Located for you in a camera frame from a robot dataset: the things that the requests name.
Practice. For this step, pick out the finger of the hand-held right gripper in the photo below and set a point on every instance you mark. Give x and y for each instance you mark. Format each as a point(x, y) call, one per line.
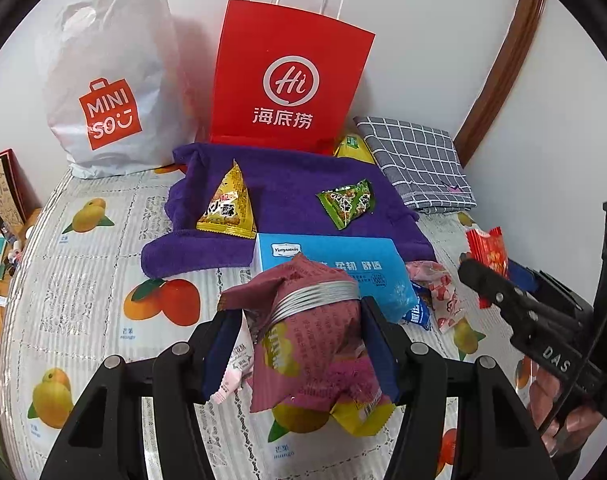
point(523, 275)
point(493, 290)

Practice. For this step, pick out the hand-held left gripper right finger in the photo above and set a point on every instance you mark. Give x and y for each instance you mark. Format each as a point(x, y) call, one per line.
point(379, 352)

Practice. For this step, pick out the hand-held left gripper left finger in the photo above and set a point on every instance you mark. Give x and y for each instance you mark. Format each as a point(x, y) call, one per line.
point(222, 355)

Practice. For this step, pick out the small pink white packet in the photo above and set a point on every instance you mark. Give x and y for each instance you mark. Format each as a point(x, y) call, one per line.
point(236, 365)

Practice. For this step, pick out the red snack packet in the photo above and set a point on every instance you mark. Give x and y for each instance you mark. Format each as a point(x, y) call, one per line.
point(491, 255)

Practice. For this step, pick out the blue cookie packet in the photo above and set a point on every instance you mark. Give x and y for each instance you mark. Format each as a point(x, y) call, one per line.
point(421, 315)

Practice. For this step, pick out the maroon snack packet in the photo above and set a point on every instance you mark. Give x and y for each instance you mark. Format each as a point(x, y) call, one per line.
point(323, 330)

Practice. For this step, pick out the person's right hand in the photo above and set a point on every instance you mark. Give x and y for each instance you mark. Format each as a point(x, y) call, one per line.
point(546, 410)

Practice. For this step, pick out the pink patterned snack packet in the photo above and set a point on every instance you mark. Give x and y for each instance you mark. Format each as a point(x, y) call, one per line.
point(446, 295)

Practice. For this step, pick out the yellow barcode snack packet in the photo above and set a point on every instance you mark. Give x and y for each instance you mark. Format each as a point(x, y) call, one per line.
point(363, 415)

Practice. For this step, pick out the blue tissue box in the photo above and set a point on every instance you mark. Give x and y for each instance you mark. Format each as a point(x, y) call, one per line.
point(333, 252)

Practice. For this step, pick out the yellow triangular snack packet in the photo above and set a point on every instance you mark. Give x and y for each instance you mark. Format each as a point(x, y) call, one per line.
point(228, 205)

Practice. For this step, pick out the grey checked cloth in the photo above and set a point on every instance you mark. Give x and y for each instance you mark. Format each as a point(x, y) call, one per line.
point(413, 160)

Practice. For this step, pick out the green triangular snack packet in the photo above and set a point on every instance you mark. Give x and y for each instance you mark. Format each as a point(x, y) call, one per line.
point(346, 202)

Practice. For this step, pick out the fruit print tablecloth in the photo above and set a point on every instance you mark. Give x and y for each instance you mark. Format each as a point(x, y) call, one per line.
point(83, 285)

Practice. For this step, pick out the purple towel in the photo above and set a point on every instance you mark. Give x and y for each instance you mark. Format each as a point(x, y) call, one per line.
point(283, 180)

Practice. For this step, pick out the yellow green snack packet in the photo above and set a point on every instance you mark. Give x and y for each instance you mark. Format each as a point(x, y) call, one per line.
point(353, 150)

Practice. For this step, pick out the wooden side table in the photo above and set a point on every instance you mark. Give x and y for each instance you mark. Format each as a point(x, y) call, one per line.
point(13, 310)

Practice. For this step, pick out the brown patterned box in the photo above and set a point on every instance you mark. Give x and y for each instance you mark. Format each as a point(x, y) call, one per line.
point(1, 190)

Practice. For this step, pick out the red paper bag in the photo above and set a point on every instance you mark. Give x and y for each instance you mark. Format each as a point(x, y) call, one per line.
point(283, 50)

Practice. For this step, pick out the white plastic shopping bag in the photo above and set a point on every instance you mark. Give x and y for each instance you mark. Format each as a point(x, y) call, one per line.
point(113, 60)

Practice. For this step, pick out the brown wooden door frame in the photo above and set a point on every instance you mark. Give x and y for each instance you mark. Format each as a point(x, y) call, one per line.
point(508, 60)

